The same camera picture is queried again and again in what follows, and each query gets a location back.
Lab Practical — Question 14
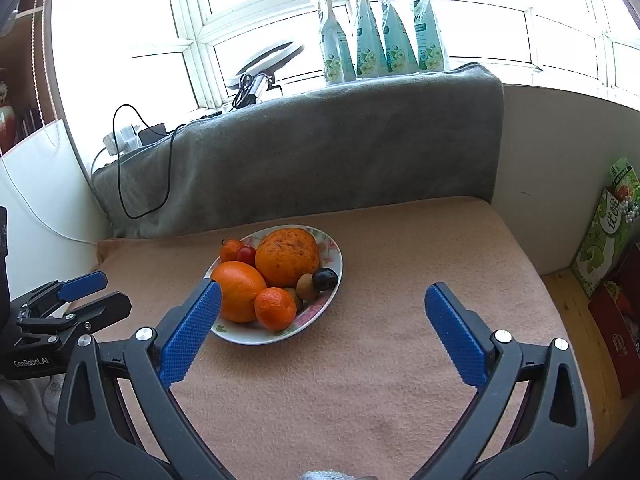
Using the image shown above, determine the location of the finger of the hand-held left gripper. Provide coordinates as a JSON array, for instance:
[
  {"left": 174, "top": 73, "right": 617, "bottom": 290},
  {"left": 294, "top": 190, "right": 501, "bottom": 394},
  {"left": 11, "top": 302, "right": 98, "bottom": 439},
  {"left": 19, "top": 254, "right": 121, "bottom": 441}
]
[
  {"left": 9, "top": 270, "right": 109, "bottom": 317},
  {"left": 16, "top": 291, "right": 133, "bottom": 347}
]

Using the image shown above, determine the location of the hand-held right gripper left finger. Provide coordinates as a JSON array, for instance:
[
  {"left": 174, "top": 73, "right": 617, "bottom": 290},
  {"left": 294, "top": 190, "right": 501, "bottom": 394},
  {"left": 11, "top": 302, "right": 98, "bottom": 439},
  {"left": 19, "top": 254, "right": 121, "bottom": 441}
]
[{"left": 55, "top": 279, "right": 236, "bottom": 480}]

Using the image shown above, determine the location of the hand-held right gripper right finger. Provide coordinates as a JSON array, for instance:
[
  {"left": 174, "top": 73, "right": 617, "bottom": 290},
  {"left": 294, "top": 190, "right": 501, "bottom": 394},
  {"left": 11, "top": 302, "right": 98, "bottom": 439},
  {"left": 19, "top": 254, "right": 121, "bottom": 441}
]
[{"left": 425, "top": 282, "right": 588, "bottom": 480}]

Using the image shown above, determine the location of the floral white plate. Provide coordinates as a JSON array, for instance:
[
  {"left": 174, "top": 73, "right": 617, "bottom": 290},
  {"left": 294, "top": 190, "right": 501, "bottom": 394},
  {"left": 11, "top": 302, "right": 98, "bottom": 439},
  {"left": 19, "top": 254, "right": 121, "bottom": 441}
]
[{"left": 204, "top": 225, "right": 344, "bottom": 346}]

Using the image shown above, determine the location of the smooth orange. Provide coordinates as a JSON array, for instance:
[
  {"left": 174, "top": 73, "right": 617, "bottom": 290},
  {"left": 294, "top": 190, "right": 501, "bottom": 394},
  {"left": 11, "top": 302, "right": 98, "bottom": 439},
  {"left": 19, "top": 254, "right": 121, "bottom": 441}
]
[{"left": 210, "top": 261, "right": 268, "bottom": 324}]

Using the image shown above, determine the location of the medium tangerine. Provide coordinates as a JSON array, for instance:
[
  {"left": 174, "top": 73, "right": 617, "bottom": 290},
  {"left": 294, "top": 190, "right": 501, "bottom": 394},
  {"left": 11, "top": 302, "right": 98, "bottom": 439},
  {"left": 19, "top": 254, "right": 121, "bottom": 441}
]
[{"left": 254, "top": 287, "right": 297, "bottom": 332}]

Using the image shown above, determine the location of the small tangerine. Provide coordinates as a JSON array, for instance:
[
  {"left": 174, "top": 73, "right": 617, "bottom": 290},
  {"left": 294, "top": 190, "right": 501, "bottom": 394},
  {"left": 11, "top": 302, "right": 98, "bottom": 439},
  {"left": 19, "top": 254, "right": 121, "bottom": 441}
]
[{"left": 220, "top": 239, "right": 246, "bottom": 263}]

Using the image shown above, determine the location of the large mottled orange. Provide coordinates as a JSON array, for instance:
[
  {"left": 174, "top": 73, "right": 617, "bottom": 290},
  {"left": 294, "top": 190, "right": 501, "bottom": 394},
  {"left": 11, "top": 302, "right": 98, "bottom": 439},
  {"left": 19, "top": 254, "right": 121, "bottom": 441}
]
[{"left": 255, "top": 228, "right": 321, "bottom": 288}]

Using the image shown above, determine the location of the brown kiwi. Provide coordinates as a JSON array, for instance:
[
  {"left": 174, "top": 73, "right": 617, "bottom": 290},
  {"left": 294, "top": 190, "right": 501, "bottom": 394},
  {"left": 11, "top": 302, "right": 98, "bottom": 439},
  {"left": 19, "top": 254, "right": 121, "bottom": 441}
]
[{"left": 296, "top": 274, "right": 321, "bottom": 301}]

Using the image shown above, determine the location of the dark plum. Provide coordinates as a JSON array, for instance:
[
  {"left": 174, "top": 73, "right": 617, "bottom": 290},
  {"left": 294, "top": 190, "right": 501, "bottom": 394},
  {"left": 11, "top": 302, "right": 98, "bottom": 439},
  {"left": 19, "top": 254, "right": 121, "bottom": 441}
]
[{"left": 312, "top": 267, "right": 339, "bottom": 292}]

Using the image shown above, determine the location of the beige blanket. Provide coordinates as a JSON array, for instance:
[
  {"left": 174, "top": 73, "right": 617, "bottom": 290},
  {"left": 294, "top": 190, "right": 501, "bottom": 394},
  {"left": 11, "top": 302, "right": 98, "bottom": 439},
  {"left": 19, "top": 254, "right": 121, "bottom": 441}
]
[{"left": 65, "top": 196, "right": 596, "bottom": 480}]

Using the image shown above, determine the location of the red cardboard box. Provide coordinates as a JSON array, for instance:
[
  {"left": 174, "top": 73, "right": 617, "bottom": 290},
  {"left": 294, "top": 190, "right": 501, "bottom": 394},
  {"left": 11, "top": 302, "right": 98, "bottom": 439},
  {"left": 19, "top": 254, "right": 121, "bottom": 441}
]
[{"left": 587, "top": 242, "right": 640, "bottom": 401}]

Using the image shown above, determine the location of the green printed carton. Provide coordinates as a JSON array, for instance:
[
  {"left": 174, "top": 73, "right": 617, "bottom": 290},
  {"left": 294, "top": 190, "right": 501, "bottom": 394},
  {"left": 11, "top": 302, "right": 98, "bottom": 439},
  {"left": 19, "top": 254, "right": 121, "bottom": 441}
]
[{"left": 571, "top": 157, "right": 640, "bottom": 298}]

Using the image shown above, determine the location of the black power adapter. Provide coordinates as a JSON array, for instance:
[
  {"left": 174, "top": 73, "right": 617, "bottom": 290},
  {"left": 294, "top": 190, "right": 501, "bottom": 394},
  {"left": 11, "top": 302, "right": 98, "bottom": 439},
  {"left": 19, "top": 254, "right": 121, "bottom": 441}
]
[{"left": 137, "top": 122, "right": 168, "bottom": 147}]

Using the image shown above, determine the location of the wooden shelf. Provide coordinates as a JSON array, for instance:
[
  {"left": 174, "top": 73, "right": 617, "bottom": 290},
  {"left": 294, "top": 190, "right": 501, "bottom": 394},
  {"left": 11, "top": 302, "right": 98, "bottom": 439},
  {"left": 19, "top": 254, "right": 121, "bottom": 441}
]
[{"left": 0, "top": 0, "right": 61, "bottom": 156}]

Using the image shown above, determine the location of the grey blanket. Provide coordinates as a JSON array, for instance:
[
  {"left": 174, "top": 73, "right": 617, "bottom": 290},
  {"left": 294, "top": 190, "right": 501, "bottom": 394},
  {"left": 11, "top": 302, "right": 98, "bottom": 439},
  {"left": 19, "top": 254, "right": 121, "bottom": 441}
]
[{"left": 91, "top": 62, "right": 505, "bottom": 240}]

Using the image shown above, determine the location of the white cable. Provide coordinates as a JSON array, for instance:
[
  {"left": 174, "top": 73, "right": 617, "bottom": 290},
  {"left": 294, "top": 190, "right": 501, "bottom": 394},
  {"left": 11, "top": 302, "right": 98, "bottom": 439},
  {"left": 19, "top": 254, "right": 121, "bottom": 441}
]
[{"left": 0, "top": 152, "right": 97, "bottom": 246}]

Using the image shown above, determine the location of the black cable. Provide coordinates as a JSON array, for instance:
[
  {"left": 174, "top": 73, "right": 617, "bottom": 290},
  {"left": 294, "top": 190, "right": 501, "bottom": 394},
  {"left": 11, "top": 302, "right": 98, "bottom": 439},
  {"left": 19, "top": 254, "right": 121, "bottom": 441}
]
[{"left": 112, "top": 104, "right": 226, "bottom": 220}]

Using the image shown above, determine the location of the white blind bead cord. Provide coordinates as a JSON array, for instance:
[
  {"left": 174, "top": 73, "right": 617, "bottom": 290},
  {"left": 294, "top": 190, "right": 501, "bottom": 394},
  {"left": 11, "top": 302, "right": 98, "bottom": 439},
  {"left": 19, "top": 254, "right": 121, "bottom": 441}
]
[{"left": 27, "top": 0, "right": 65, "bottom": 148}]

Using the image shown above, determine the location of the black ring light mount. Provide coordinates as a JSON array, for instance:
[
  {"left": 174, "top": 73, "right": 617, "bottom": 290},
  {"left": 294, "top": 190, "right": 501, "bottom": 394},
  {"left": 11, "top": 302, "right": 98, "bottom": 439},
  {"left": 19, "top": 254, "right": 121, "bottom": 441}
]
[{"left": 232, "top": 72, "right": 283, "bottom": 111}]

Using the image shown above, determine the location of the white window frame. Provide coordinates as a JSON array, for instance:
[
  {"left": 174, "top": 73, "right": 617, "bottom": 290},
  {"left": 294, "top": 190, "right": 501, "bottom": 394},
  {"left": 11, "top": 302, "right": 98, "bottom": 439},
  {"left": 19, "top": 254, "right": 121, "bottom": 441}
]
[{"left": 132, "top": 0, "right": 640, "bottom": 116}]

